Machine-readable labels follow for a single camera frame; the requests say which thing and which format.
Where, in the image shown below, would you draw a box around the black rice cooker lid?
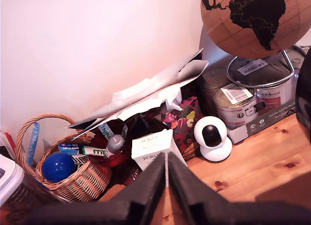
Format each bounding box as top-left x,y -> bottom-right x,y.
294,46 -> 311,146

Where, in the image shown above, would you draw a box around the white Porlex box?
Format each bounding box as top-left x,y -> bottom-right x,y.
131,128 -> 188,188

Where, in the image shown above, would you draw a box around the bottle with grey cap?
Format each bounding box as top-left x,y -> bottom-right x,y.
105,134 -> 126,159

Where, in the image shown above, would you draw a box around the colourful patterned bag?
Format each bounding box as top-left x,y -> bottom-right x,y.
155,96 -> 205,161

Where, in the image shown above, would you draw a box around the green and white tube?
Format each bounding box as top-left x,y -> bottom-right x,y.
82,147 -> 110,158

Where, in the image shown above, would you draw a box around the small silver paint can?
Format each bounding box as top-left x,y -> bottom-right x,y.
213,85 -> 260,130

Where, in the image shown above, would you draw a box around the blue printed carton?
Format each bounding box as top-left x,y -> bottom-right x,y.
58,143 -> 86,156

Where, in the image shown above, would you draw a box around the blue ball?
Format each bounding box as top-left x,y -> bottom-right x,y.
41,153 -> 76,183

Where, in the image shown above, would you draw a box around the grey cardboard tray box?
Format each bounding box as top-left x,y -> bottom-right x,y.
227,98 -> 298,145

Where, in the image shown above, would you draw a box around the plain silver tin can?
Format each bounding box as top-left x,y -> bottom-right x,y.
198,68 -> 230,114

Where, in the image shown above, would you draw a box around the blue printed strip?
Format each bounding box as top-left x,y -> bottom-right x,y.
26,122 -> 40,167

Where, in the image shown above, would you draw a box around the large silver paint can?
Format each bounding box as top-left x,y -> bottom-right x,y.
227,57 -> 298,114

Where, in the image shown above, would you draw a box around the white plastic container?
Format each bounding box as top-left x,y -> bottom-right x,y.
0,154 -> 26,208

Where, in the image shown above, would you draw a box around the cork globe on metal stand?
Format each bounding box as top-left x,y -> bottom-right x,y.
200,0 -> 311,88

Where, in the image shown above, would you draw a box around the white dome security camera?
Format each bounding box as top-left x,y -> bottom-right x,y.
193,116 -> 233,162

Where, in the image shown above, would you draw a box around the wicker basket with handle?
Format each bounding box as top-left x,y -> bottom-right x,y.
16,113 -> 114,204

